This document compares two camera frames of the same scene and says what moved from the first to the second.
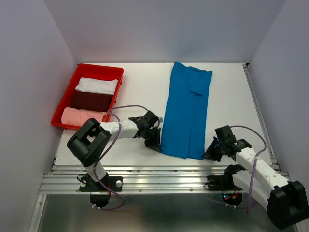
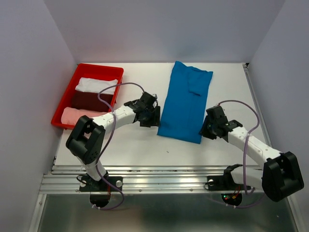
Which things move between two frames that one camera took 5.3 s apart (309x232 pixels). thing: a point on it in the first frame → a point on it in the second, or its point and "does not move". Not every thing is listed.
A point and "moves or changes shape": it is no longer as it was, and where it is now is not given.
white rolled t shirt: (103, 86) does not move
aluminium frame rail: (139, 179) does not move
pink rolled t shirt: (77, 117) does not move
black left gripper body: (151, 137) → (150, 119)
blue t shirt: (186, 111) moves or changes shape
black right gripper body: (215, 152) → (208, 129)
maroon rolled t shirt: (91, 101) does not move
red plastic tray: (89, 71) does not move
